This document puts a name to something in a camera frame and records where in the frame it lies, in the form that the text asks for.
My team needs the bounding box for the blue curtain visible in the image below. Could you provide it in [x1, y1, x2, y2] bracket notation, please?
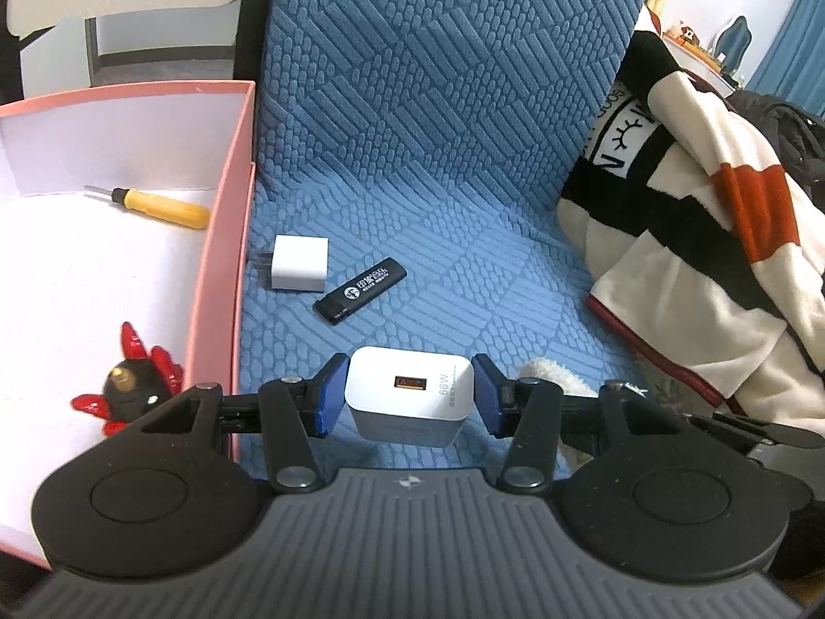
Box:
[747, 0, 825, 118]

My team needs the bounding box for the white usb charger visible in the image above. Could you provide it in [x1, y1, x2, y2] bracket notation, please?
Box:
[344, 347, 474, 449]

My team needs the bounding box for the white plug adapter cube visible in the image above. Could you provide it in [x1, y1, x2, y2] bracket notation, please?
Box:
[250, 235, 328, 292]

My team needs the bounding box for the white fluffy hair clip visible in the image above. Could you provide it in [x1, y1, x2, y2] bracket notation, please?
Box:
[517, 356, 646, 473]

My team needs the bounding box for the blue textured sofa cover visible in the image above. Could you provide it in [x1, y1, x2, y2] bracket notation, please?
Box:
[238, 0, 643, 393]

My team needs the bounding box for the pink cardboard box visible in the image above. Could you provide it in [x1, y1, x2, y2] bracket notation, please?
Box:
[2, 81, 255, 564]

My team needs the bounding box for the black jacket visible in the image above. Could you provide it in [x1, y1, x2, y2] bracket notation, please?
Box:
[727, 91, 825, 208]

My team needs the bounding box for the white desk with items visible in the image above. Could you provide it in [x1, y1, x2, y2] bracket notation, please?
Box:
[663, 24, 738, 98]

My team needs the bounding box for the blue office chair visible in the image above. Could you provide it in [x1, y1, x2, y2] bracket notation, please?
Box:
[713, 15, 752, 74]

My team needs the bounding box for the yellow handled screwdriver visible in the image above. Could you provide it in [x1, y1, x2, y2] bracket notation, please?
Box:
[84, 185, 211, 231]

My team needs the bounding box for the red lion figurine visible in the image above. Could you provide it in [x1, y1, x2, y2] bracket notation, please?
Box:
[70, 321, 183, 437]

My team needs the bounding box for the black lighter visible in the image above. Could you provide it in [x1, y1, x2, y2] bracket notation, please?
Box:
[313, 257, 407, 325]

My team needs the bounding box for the striped fleece blanket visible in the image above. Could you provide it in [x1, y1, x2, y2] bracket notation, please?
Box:
[556, 11, 823, 432]

